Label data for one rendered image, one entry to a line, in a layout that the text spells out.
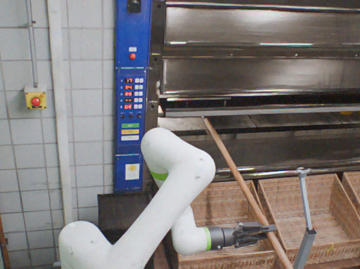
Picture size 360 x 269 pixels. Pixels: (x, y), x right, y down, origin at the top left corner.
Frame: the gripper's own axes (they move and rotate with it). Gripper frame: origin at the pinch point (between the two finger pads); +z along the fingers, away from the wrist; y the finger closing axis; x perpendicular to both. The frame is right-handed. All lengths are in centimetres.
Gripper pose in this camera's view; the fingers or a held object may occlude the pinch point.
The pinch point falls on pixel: (267, 232)
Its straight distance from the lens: 180.6
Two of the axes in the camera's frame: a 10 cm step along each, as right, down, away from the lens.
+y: -0.9, 8.4, 5.3
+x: 2.3, 5.3, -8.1
